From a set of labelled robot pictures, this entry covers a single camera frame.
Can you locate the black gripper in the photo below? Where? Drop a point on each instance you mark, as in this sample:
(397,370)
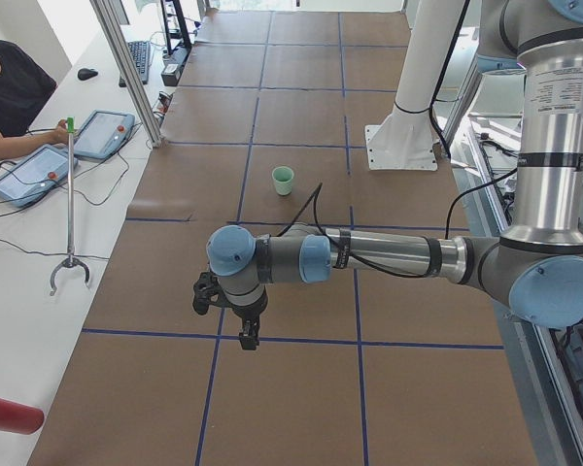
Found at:
(247,312)

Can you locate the mint green cup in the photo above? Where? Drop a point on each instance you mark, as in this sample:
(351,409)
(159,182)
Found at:
(282,178)

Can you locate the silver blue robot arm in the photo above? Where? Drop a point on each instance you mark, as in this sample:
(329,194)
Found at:
(543,39)

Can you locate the person's hand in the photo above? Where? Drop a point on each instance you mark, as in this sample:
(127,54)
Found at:
(60,134)

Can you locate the brown paper table cover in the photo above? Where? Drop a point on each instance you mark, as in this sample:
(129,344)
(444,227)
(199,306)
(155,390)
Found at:
(363,369)

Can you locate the far blue teach pendant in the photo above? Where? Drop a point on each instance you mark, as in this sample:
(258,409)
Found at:
(102,134)

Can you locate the blue teach pendant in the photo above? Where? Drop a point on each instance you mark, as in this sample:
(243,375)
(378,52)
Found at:
(34,176)
(102,134)

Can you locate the red cylinder bottle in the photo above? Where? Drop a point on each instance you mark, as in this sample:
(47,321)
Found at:
(18,418)

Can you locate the near blue teach pendant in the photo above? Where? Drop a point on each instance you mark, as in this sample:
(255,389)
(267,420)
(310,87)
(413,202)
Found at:
(34,176)

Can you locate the metal reacher grabber tool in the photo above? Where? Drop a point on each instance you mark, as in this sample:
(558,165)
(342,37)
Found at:
(71,260)

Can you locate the black keyboard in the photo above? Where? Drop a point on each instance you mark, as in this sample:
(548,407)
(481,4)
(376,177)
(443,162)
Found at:
(140,52)

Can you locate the black computer mouse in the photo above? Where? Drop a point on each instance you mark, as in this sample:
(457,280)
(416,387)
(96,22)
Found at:
(85,74)

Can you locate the person in black shirt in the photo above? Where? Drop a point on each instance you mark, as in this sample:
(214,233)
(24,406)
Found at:
(25,89)

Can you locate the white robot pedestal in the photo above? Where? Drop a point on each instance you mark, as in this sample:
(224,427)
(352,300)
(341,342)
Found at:
(403,141)

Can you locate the aluminium frame rail right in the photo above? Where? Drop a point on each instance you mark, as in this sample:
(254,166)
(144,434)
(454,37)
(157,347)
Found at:
(533,269)

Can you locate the aluminium frame post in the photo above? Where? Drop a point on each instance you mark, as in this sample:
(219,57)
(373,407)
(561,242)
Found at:
(110,26)

